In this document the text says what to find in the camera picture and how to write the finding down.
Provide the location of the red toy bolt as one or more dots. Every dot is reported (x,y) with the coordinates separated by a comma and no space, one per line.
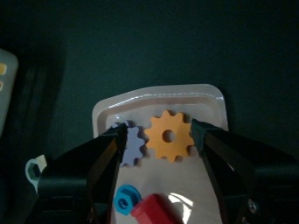
(151,208)

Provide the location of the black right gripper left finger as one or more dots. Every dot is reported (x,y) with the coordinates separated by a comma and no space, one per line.
(78,175)

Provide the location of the orange toy gear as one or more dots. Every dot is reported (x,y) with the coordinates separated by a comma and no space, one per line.
(171,150)

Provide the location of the pink plastic tray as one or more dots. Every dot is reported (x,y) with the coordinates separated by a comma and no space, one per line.
(176,178)

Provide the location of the blue toy gear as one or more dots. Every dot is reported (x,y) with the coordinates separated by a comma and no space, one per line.
(134,145)

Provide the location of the white dish rack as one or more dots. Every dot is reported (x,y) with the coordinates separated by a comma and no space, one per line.
(7,102)

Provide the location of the blue toy nut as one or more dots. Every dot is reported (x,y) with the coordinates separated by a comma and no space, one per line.
(129,194)

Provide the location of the white orange toy wrench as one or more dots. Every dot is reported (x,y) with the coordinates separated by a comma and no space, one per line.
(30,180)

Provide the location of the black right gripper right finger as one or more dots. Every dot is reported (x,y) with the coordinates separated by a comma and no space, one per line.
(249,180)

